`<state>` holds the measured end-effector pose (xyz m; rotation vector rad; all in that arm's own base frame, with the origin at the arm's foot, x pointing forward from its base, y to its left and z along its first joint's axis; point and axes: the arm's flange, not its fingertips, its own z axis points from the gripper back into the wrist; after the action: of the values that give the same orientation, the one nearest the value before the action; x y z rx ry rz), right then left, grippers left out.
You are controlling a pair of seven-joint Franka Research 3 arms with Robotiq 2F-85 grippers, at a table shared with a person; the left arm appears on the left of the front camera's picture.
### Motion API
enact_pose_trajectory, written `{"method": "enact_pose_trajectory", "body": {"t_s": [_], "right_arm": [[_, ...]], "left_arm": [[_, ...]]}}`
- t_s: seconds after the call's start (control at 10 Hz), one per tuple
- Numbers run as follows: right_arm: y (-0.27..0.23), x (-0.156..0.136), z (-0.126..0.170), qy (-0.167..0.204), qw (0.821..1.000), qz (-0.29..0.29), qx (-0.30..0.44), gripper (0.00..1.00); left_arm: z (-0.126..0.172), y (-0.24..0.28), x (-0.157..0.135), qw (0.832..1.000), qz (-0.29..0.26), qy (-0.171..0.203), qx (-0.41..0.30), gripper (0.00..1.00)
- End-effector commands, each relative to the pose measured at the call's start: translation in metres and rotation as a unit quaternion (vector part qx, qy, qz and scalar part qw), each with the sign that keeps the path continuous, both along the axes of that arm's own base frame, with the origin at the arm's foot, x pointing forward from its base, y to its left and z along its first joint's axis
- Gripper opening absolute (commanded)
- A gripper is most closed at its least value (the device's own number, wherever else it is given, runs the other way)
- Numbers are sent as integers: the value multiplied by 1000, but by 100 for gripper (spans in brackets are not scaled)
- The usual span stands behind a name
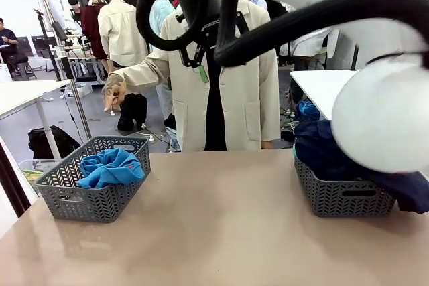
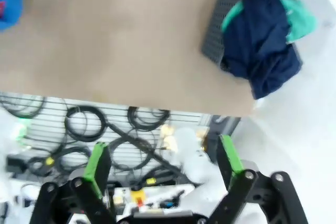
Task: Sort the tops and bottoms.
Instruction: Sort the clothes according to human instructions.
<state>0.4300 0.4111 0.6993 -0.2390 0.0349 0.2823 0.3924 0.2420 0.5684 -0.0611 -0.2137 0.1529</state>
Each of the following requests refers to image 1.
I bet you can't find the mannequin in maroon dress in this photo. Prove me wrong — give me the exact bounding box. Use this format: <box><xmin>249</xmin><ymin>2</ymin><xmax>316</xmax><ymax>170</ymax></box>
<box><xmin>81</xmin><ymin>0</ymin><xmax>111</xmax><ymax>116</ymax></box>

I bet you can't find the grey stool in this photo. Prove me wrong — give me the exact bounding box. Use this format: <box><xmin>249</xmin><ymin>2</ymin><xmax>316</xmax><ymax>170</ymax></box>
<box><xmin>15</xmin><ymin>61</ymin><xmax>38</xmax><ymax>81</ymax></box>

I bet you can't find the blue bag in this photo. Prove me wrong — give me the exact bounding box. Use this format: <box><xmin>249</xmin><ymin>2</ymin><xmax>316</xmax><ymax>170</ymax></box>
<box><xmin>296</xmin><ymin>100</ymin><xmax>321</xmax><ymax>123</ymax></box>

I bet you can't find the person's tattooed right hand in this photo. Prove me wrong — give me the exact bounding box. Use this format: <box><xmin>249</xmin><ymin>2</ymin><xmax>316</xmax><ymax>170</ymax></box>
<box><xmin>101</xmin><ymin>73</ymin><xmax>128</xmax><ymax>113</ymax></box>

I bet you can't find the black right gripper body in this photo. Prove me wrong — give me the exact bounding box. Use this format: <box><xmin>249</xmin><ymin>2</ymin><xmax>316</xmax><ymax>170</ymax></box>
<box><xmin>180</xmin><ymin>0</ymin><xmax>221</xmax><ymax>48</ymax></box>

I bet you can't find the white table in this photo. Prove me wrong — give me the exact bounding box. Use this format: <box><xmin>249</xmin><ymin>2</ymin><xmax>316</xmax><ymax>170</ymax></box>
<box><xmin>290</xmin><ymin>69</ymin><xmax>361</xmax><ymax>123</ymax></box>
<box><xmin>0</xmin><ymin>79</ymin><xmax>71</xmax><ymax>159</ymax></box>

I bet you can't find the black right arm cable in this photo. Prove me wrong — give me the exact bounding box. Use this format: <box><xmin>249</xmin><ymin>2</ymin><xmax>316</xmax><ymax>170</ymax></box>
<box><xmin>135</xmin><ymin>0</ymin><xmax>429</xmax><ymax>68</ymax></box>

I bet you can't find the mannequin in light blue fleece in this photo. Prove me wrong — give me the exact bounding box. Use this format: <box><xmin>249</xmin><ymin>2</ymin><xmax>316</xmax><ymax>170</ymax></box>
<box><xmin>144</xmin><ymin>0</ymin><xmax>176</xmax><ymax>123</ymax></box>

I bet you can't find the person in beige blazer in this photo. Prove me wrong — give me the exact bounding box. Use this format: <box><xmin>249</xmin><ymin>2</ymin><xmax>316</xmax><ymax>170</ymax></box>
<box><xmin>117</xmin><ymin>0</ymin><xmax>282</xmax><ymax>152</ymax></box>

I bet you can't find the black bag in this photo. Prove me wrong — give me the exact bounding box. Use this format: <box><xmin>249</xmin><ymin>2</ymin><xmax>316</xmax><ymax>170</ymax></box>
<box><xmin>28</xmin><ymin>125</ymin><xmax>81</xmax><ymax>160</ymax></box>

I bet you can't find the light blue cloth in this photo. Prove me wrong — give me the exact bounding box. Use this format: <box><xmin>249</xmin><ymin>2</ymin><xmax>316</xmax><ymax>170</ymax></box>
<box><xmin>165</xmin><ymin>127</ymin><xmax>184</xmax><ymax>152</ymax></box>

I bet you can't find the black tripod stand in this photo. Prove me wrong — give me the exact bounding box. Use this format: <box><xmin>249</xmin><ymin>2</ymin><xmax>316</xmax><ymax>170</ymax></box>
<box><xmin>33</xmin><ymin>9</ymin><xmax>63</xmax><ymax>82</ymax></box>

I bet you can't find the blue garment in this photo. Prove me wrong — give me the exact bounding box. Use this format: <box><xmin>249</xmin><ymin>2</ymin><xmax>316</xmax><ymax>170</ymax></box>
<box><xmin>76</xmin><ymin>147</ymin><xmax>146</xmax><ymax>189</ymax></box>

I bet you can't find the grey woven plastic basket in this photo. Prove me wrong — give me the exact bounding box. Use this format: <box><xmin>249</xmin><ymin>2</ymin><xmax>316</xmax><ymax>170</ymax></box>
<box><xmin>34</xmin><ymin>135</ymin><xmax>151</xmax><ymax>224</ymax></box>
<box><xmin>293</xmin><ymin>145</ymin><xmax>398</xmax><ymax>218</ymax></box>

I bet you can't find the black furry boot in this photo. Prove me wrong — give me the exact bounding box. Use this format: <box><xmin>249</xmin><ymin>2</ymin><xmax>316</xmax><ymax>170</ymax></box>
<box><xmin>117</xmin><ymin>93</ymin><xmax>137</xmax><ymax>132</ymax></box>
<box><xmin>133</xmin><ymin>94</ymin><xmax>148</xmax><ymax>125</ymax></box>

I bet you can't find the standing person in black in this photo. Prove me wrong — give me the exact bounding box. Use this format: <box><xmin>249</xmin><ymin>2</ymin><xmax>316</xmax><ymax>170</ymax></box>
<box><xmin>68</xmin><ymin>0</ymin><xmax>84</xmax><ymax>24</ymax></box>

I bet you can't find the white power strip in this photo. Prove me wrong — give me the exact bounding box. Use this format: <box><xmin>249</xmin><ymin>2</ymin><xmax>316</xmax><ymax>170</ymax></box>
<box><xmin>140</xmin><ymin>128</ymin><xmax>167</xmax><ymax>143</ymax></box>

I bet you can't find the person's right forearm beige sleeve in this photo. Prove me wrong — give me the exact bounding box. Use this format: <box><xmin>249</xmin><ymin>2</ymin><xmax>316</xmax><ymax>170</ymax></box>
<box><xmin>117</xmin><ymin>53</ymin><xmax>170</xmax><ymax>92</ymax></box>

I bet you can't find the navy garment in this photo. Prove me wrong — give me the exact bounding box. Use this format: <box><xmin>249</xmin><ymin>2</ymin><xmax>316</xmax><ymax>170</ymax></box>
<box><xmin>294</xmin><ymin>119</ymin><xmax>429</xmax><ymax>215</ymax></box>

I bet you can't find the seated person in dark shirt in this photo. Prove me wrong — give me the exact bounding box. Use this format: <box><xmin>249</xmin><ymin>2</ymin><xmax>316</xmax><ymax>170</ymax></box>
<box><xmin>0</xmin><ymin>17</ymin><xmax>29</xmax><ymax>78</ymax></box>

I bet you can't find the slanted metal pole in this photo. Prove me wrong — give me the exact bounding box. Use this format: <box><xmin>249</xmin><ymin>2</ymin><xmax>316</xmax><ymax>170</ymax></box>
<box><xmin>32</xmin><ymin>0</ymin><xmax>92</xmax><ymax>137</ymax></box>

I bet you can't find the mannequin in cream jacket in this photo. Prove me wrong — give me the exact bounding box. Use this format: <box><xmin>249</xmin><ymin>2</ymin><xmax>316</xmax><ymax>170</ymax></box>
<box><xmin>97</xmin><ymin>0</ymin><xmax>150</xmax><ymax>113</ymax></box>

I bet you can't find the mannequin in white shirt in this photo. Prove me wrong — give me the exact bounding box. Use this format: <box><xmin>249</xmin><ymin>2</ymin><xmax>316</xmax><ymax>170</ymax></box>
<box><xmin>278</xmin><ymin>26</ymin><xmax>340</xmax><ymax>66</ymax></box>

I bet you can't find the clear plastic container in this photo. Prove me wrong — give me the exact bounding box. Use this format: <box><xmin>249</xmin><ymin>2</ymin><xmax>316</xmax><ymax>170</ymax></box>
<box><xmin>18</xmin><ymin>159</ymin><xmax>51</xmax><ymax>183</ymax></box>

